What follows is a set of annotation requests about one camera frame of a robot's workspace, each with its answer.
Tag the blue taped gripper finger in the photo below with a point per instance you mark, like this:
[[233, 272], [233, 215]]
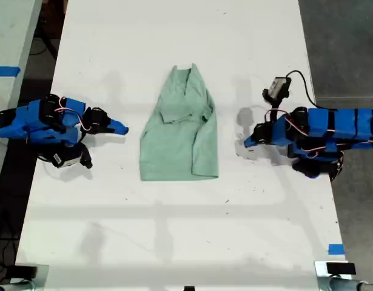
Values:
[[113, 131], [253, 140], [256, 145], [119, 125]]

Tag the pale green T-shirt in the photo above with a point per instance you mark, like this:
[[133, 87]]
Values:
[[174, 148]]

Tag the blue and black arm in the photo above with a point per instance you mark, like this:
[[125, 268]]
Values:
[[328, 130], [31, 121]]

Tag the long blue tape strip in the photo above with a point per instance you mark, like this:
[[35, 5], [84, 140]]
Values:
[[5, 71]]

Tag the white side table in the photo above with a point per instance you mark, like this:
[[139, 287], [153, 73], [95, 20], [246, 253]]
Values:
[[8, 36]]

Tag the short blue tape strip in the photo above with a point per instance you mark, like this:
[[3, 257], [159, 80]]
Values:
[[336, 249]]

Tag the metal table clamp plate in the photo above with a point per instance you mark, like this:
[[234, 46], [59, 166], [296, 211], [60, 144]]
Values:
[[320, 272], [42, 277]]

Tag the small black box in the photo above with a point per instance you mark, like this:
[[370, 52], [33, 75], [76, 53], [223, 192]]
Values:
[[341, 268], [25, 271]]

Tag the small black clip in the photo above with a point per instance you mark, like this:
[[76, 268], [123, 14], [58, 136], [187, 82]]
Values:
[[189, 288]]

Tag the grey pipe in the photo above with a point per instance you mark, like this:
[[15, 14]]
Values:
[[348, 285], [10, 286]]

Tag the short black camera stalk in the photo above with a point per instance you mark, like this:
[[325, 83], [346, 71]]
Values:
[[87, 159], [274, 110]]

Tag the black and grey camera box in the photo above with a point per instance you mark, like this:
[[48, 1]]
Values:
[[277, 88]]

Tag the black camera box, white label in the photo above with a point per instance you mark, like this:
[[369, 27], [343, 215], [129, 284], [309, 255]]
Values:
[[66, 157]]

